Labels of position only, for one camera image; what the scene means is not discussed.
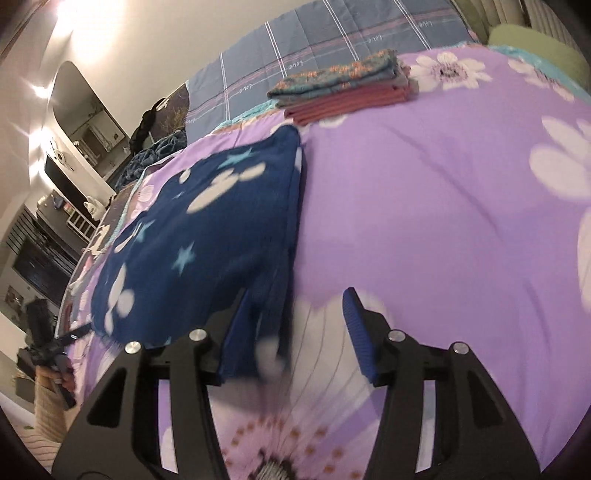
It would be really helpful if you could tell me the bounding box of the black garment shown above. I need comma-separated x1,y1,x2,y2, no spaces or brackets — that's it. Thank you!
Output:
129,98,167,153

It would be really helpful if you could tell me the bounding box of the folded pink garment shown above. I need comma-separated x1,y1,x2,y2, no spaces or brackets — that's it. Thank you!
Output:
283,83,411,127

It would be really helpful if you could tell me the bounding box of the white pleated curtain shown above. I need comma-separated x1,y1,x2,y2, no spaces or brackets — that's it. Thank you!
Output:
475,0,573,42

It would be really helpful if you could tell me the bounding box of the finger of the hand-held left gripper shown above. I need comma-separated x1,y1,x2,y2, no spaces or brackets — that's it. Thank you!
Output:
58,323,90,346

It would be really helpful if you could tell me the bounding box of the teal fleece blanket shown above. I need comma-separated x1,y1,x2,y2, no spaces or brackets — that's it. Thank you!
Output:
115,129,188,190

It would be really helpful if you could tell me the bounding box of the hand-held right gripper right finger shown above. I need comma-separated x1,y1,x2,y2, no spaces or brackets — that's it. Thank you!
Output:
342,287,541,480

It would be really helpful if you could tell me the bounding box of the navy star-print fleece pajama top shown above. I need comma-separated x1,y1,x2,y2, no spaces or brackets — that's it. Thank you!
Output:
90,124,308,374

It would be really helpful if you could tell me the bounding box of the dark wall panel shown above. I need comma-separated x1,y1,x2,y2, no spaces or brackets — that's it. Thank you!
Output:
45,154,81,197

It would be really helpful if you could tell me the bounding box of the white cat figurine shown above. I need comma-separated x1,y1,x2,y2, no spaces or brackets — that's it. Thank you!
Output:
83,196,107,220

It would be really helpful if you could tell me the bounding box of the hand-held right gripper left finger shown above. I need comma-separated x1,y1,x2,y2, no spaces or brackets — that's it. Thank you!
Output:
52,288,259,480

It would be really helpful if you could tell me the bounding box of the white bear wall clock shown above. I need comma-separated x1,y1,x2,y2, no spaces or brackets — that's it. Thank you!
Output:
48,138,75,169

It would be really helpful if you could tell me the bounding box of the recessed spot light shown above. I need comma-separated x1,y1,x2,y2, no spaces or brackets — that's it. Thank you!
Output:
28,78,54,100

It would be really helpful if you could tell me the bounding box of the folded floral garment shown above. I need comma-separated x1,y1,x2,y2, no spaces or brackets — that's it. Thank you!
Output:
267,48,411,109

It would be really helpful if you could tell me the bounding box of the black television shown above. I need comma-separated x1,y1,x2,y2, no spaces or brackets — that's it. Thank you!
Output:
11,240,70,308

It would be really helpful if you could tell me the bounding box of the person's left forearm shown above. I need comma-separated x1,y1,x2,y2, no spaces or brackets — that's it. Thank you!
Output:
33,369,70,446

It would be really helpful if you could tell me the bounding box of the person's left hand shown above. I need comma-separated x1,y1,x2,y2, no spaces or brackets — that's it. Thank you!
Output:
37,359,76,393

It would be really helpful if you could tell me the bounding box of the purple floral bed sheet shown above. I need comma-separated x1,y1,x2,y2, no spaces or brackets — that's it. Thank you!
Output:
60,41,591,480

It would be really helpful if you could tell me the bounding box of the green pillow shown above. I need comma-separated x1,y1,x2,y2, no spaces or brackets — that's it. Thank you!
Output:
487,23,587,84

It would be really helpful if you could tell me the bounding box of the blue plaid blanket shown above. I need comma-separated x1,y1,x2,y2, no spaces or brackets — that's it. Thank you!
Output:
185,0,481,137

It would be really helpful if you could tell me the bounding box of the white ladder rack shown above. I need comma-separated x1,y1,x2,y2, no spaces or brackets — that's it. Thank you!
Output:
67,212,98,241

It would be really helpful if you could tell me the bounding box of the dark deer-print quilt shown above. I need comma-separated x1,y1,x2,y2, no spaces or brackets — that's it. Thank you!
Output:
69,88,190,296

